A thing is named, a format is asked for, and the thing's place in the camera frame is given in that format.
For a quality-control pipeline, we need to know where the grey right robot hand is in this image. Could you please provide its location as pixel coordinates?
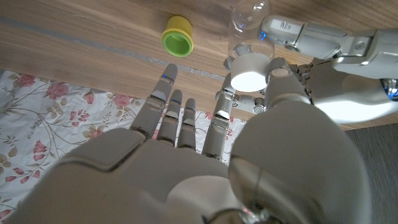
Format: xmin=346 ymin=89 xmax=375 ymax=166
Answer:
xmin=6 ymin=57 xmax=373 ymax=224

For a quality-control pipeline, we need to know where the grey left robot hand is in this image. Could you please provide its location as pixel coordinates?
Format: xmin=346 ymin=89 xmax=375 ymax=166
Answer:
xmin=214 ymin=14 xmax=398 ymax=124

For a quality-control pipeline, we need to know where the clear medicine bottle white cap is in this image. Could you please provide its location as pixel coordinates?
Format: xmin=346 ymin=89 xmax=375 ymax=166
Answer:
xmin=223 ymin=0 xmax=275 ymax=93

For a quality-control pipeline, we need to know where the small green yellow cup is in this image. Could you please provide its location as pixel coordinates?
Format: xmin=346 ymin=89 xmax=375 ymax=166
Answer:
xmin=161 ymin=15 xmax=195 ymax=58

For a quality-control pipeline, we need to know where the floral print backdrop cloth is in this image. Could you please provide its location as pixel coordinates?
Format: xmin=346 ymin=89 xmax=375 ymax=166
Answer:
xmin=0 ymin=70 xmax=249 ymax=218

